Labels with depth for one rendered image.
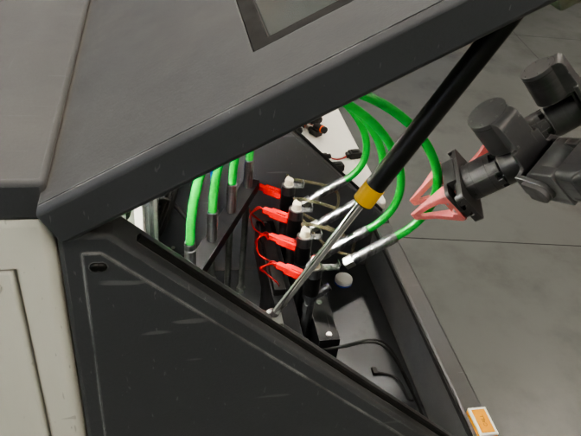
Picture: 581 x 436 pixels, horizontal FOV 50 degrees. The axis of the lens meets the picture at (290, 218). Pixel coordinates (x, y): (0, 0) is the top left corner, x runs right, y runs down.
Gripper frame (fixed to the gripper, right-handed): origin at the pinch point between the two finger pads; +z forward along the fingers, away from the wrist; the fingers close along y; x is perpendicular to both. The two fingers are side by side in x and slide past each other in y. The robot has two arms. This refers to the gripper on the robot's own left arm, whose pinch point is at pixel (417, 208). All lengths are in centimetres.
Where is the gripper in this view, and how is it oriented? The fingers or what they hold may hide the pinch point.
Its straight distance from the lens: 100.8
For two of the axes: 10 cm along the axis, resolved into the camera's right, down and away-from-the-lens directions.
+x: 6.5, 5.3, 5.4
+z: -7.5, 4.0, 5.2
